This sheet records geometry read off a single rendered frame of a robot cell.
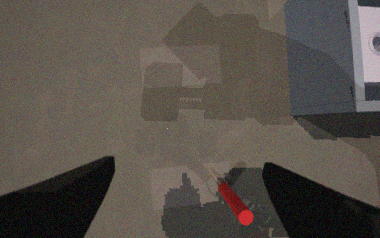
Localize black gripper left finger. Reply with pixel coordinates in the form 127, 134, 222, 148
0, 156, 115, 238

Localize red peg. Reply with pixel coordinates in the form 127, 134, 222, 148
219, 183, 254, 225

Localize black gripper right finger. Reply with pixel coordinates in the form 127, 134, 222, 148
262, 162, 380, 238

